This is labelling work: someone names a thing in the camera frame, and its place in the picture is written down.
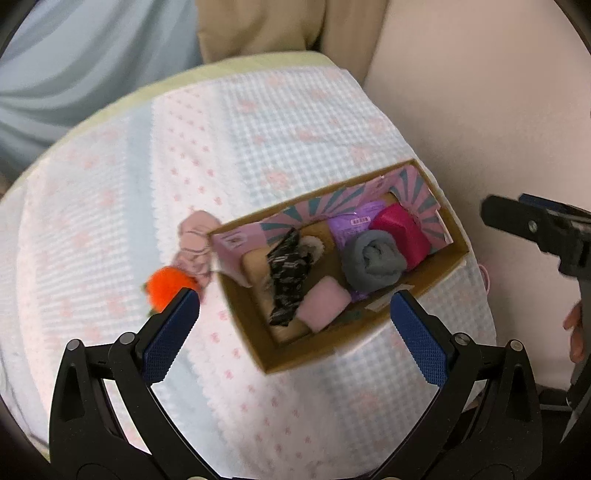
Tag magenta cloth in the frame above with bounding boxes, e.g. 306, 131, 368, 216
370, 203, 432, 271

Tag orange fluffy pompom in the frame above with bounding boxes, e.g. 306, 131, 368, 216
142, 266, 201, 314

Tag dark grey fleece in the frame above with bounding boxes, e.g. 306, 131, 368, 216
341, 230, 407, 294

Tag light pink fleece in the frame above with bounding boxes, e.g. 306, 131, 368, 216
295, 276, 352, 333

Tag pale pink printed cloth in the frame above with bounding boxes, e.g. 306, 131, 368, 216
171, 211, 221, 290

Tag black white patterned cloth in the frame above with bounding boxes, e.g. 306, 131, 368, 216
266, 228, 314, 327

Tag person's right hand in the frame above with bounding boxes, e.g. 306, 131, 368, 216
563, 301, 585, 364

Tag pink plastic object on floor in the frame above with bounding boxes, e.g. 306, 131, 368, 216
478, 263, 491, 294

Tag purple plastic packet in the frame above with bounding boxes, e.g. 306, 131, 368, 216
327, 200, 387, 250

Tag cardboard box with pink flaps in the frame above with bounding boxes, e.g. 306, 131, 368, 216
211, 160, 469, 373

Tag beige curtain right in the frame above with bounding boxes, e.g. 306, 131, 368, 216
197, 0, 389, 83

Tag light blue curtain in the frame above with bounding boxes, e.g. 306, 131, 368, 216
1, 1, 202, 182

